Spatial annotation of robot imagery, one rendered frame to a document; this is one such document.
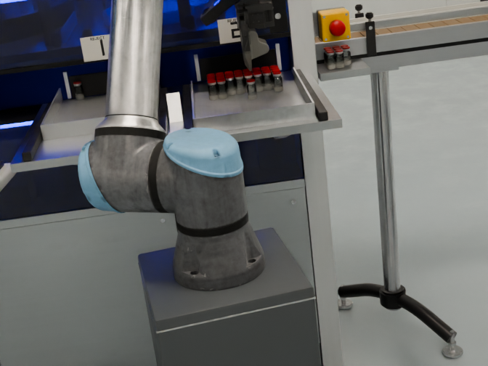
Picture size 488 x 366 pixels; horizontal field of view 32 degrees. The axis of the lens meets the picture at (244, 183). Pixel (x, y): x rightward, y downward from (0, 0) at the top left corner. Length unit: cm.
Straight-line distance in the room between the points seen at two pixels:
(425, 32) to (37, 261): 121
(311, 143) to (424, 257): 103
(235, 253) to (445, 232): 206
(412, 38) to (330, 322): 83
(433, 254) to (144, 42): 196
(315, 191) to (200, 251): 99
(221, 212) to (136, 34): 32
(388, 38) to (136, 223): 83
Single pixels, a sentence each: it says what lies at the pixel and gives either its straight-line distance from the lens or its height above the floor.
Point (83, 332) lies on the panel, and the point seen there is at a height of 24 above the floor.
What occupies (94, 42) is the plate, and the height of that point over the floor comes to 103.
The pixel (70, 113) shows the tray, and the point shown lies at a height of 88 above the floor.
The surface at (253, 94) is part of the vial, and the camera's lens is 199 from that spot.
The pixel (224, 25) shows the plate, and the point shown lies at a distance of 212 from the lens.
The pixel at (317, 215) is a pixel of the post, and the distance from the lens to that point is 230.
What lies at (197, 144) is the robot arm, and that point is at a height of 102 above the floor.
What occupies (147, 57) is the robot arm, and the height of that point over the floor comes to 113.
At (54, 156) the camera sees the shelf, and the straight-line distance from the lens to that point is 181.
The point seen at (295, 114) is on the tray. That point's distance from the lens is 180.
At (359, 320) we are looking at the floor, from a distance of 275.
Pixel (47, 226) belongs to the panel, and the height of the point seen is 57.
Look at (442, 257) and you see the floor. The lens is 312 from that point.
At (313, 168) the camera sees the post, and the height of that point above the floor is 63.
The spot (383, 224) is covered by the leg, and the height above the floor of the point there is 37.
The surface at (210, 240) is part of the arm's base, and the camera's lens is 131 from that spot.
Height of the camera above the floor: 141
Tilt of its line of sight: 21 degrees down
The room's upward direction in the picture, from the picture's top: 7 degrees counter-clockwise
